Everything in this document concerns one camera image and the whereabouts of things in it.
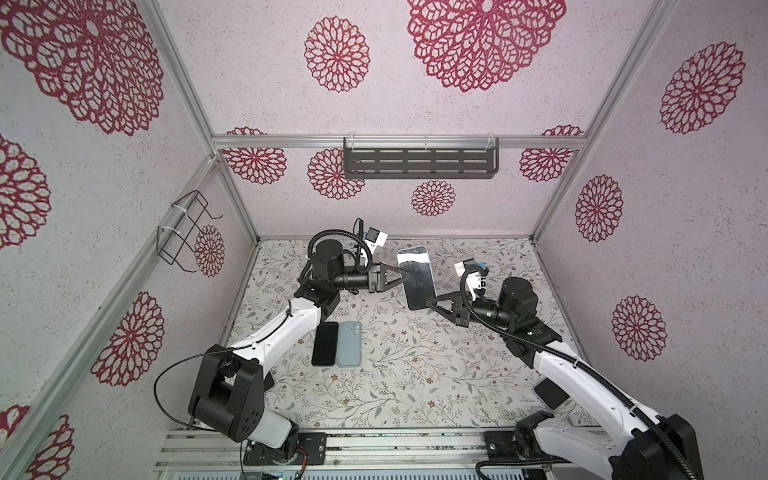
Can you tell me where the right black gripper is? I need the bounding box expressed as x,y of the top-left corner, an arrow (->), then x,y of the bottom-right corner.
427,292 -> 516,334

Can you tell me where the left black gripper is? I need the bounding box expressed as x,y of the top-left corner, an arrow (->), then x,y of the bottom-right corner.
333,263 -> 411,294

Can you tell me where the light blue phone case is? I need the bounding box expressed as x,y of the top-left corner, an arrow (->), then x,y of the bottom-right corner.
336,321 -> 362,368

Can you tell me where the bare black phone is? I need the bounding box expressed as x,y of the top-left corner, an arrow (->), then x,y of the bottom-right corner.
311,321 -> 339,367

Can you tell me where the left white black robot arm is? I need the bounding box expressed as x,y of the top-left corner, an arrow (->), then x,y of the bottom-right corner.
188,229 -> 412,450

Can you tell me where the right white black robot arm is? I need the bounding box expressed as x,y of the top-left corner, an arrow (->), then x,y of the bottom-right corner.
426,265 -> 703,479

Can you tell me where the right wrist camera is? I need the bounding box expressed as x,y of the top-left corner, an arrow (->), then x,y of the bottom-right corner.
454,259 -> 488,298

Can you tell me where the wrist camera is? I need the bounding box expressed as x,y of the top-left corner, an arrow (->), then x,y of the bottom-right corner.
363,227 -> 388,252
454,259 -> 488,298

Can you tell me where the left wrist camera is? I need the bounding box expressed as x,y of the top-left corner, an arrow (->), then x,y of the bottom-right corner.
363,227 -> 388,252

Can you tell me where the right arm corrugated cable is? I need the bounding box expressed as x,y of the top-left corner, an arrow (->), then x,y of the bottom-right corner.
458,263 -> 700,480

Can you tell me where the dark grey wall shelf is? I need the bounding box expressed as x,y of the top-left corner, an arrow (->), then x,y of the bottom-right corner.
342,138 -> 499,180

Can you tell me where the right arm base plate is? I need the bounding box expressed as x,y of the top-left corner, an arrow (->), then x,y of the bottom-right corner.
483,428 -> 541,462

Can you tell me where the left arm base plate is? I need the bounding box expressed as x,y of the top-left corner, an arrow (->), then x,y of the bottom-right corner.
243,432 -> 328,467

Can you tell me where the black wire wall rack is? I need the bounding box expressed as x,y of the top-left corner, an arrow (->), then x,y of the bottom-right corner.
155,190 -> 226,278

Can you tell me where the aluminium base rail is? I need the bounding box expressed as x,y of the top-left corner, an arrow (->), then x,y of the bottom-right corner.
153,427 -> 513,473

